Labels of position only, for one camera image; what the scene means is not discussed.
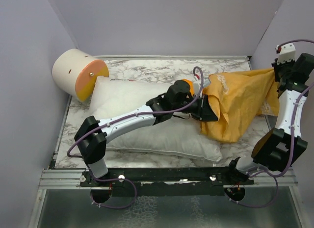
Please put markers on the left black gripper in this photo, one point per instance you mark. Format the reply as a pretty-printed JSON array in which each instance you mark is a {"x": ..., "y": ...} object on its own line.
[{"x": 203, "y": 112}]

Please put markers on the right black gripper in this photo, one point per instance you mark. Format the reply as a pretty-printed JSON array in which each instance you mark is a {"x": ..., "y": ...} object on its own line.
[{"x": 276, "y": 67}]

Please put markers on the white pillow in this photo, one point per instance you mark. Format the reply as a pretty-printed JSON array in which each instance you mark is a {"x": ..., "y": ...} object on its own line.
[{"x": 177, "y": 136}]

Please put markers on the orange Mickey Mouse pillowcase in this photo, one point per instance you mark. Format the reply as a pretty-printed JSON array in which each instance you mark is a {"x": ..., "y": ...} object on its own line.
[{"x": 236, "y": 99}]

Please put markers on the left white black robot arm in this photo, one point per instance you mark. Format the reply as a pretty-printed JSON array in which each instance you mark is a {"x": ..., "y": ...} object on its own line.
[{"x": 93, "y": 135}]

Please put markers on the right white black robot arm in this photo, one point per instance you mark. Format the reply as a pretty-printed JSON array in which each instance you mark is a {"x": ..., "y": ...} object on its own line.
[{"x": 282, "y": 145}]

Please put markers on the white cylinder with orange lid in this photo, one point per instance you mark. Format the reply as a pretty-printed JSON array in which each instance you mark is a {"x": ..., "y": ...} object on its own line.
[{"x": 75, "y": 72}]

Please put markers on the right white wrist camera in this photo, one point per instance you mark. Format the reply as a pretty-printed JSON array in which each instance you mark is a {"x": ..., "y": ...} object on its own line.
[{"x": 286, "y": 53}]

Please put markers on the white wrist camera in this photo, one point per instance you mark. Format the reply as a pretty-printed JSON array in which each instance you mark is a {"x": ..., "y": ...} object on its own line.
[
  {"x": 201, "y": 84},
  {"x": 286, "y": 53}
]

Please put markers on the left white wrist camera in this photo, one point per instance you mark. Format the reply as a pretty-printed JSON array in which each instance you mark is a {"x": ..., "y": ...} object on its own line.
[{"x": 201, "y": 84}]

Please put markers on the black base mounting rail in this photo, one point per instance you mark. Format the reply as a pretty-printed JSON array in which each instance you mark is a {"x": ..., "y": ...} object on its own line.
[{"x": 158, "y": 182}]

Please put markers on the aluminium frame rail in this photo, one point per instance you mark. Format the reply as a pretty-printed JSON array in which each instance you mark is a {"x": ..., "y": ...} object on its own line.
[{"x": 69, "y": 179}]

